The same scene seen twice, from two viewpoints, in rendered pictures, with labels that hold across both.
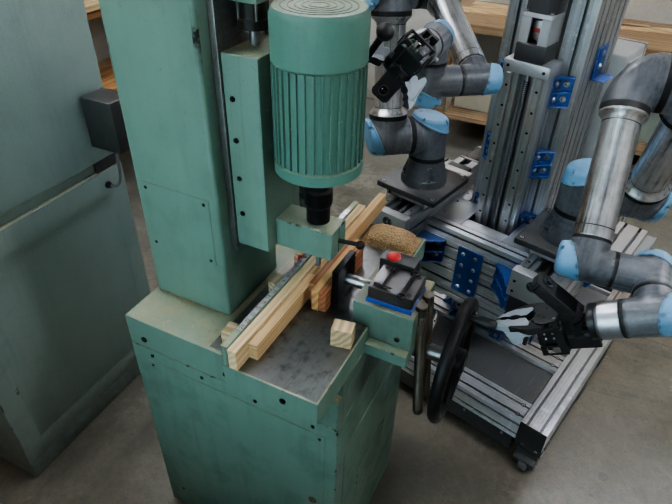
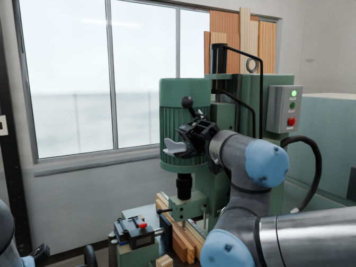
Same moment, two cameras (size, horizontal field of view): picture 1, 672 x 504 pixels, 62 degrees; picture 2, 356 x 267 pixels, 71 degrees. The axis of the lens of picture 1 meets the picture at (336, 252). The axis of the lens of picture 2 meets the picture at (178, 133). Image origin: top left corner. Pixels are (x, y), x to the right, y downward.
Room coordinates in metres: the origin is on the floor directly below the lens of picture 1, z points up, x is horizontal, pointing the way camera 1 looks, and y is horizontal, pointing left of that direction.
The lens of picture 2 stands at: (1.52, -0.65, 1.50)
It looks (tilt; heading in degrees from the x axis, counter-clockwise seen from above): 12 degrees down; 128
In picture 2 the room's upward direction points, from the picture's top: straight up
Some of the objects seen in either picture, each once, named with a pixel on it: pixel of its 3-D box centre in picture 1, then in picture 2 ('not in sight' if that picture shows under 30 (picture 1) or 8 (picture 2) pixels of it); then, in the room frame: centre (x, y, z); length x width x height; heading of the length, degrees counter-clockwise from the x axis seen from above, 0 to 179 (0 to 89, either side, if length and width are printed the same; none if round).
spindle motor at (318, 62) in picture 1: (319, 93); (184, 123); (1.01, 0.04, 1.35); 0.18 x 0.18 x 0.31
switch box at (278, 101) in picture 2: not in sight; (284, 108); (1.28, 0.27, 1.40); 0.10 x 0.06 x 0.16; 64
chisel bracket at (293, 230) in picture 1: (310, 234); (188, 207); (1.02, 0.06, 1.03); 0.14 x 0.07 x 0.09; 64
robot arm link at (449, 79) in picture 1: (435, 82); (247, 212); (1.36, -0.23, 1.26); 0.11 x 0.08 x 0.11; 102
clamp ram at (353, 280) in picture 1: (355, 281); (158, 232); (0.96, -0.05, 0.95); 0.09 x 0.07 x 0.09; 154
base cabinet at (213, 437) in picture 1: (281, 411); not in sight; (1.06, 0.15, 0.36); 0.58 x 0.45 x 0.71; 64
